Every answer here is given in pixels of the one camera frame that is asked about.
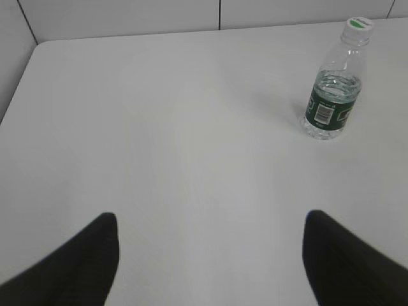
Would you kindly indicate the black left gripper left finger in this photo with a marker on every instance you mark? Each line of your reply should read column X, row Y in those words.
column 80, row 272

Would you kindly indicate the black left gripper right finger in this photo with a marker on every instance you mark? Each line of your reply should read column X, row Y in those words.
column 344, row 270

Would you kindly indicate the clear Cestbon water bottle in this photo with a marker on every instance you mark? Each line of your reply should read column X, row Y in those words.
column 336, row 89

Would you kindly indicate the white green bottle cap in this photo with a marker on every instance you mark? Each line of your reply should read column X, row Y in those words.
column 358, row 28

